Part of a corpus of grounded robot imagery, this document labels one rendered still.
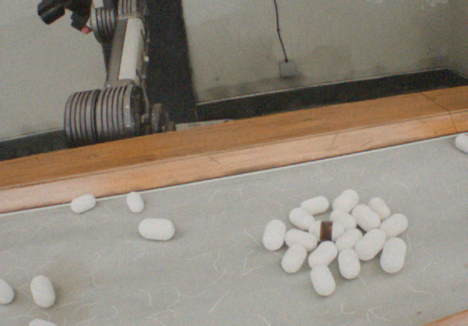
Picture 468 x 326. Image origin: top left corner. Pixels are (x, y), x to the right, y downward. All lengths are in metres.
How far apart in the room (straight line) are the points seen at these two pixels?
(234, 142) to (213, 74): 1.93
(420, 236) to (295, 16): 2.16
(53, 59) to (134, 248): 2.08
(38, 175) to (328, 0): 2.17
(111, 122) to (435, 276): 0.54
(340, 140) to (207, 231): 0.23
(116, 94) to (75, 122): 0.08
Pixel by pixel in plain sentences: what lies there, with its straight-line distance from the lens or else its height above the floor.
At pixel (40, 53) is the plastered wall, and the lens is 2.51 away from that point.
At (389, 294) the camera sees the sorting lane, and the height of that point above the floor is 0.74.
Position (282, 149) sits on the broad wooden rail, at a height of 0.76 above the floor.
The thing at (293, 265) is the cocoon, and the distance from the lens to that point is 0.41.
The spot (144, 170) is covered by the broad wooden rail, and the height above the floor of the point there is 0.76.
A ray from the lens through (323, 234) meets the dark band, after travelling 0.44.
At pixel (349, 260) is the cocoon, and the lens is 0.41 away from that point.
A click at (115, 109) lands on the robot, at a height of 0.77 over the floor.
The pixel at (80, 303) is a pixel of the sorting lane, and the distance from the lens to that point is 0.44.
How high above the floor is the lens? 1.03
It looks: 27 degrees down
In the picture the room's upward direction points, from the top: 6 degrees counter-clockwise
